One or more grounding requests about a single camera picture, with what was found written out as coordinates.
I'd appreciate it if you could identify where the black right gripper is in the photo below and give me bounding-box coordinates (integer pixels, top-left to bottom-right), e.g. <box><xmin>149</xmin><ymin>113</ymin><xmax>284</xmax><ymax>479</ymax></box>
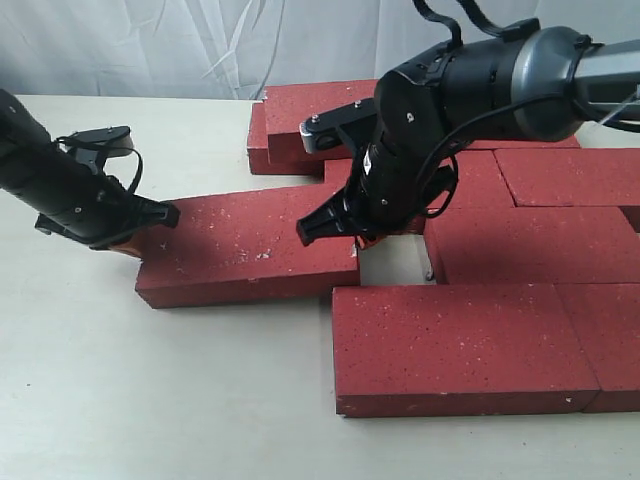
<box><xmin>296</xmin><ymin>70</ymin><xmax>447</xmax><ymax>249</ymax></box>

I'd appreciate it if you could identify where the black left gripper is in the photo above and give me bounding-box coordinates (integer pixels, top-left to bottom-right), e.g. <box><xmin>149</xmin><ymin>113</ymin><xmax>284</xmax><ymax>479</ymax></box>
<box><xmin>1</xmin><ymin>145</ymin><xmax>180</xmax><ymax>259</ymax></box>

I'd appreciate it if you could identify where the red brick raised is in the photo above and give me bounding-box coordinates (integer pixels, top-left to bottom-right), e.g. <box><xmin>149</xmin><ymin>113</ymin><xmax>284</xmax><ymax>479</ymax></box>
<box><xmin>135</xmin><ymin>185</ymin><xmax>360</xmax><ymax>309</ymax></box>

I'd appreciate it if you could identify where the red brick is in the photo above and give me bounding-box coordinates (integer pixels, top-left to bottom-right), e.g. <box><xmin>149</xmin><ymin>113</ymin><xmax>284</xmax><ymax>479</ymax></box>
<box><xmin>494</xmin><ymin>148</ymin><xmax>639</xmax><ymax>207</ymax></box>
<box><xmin>424</xmin><ymin>207</ymin><xmax>639</xmax><ymax>285</ymax></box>
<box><xmin>246</xmin><ymin>102</ymin><xmax>324</xmax><ymax>177</ymax></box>
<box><xmin>556</xmin><ymin>283</ymin><xmax>639</xmax><ymax>413</ymax></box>
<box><xmin>332</xmin><ymin>284</ymin><xmax>600</xmax><ymax>418</ymax></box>
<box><xmin>467</xmin><ymin>136</ymin><xmax>581</xmax><ymax>151</ymax></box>
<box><xmin>324</xmin><ymin>150</ymin><xmax>515</xmax><ymax>234</ymax></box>
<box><xmin>264</xmin><ymin>79</ymin><xmax>376</xmax><ymax>166</ymax></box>

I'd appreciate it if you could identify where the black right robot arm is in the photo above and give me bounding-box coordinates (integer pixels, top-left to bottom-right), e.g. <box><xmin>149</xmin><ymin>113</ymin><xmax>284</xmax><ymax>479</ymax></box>
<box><xmin>297</xmin><ymin>27</ymin><xmax>639</xmax><ymax>244</ymax></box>

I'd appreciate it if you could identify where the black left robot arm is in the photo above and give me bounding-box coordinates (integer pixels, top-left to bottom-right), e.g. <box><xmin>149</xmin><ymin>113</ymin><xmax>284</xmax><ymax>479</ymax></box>
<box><xmin>1</xmin><ymin>90</ymin><xmax>180</xmax><ymax>257</ymax></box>

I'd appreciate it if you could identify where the white backdrop cloth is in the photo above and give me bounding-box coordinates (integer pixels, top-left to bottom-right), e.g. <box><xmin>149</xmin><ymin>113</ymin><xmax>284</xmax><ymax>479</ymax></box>
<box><xmin>0</xmin><ymin>0</ymin><xmax>640</xmax><ymax>101</ymax></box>

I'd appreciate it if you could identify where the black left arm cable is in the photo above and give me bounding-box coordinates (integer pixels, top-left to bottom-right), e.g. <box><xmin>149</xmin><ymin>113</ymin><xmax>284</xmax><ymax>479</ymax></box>
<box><xmin>52</xmin><ymin>134</ymin><xmax>146</xmax><ymax>211</ymax></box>

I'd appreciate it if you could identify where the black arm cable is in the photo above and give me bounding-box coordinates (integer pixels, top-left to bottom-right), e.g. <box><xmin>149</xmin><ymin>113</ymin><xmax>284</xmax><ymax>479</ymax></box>
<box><xmin>349</xmin><ymin>0</ymin><xmax>640</xmax><ymax>236</ymax></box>
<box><xmin>52</xmin><ymin>134</ymin><xmax>146</xmax><ymax>211</ymax></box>

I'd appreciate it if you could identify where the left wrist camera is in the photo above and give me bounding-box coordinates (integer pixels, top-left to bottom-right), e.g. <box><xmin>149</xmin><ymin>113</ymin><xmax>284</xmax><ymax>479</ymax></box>
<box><xmin>55</xmin><ymin>126</ymin><xmax>134</xmax><ymax>174</ymax></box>

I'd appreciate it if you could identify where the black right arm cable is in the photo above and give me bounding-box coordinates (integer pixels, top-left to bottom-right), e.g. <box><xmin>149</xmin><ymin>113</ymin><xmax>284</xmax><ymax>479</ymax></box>
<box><xmin>349</xmin><ymin>0</ymin><xmax>640</xmax><ymax>236</ymax></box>

